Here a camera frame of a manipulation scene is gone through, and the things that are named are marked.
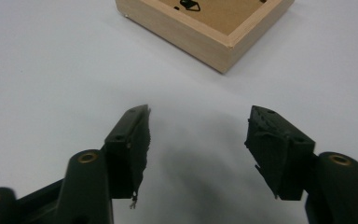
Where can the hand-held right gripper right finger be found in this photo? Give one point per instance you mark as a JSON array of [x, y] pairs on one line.
[[279, 155]]

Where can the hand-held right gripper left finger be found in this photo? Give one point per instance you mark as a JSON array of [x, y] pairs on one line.
[[121, 155]]

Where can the wooden photo frame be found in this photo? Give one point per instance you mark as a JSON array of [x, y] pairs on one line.
[[199, 40]]

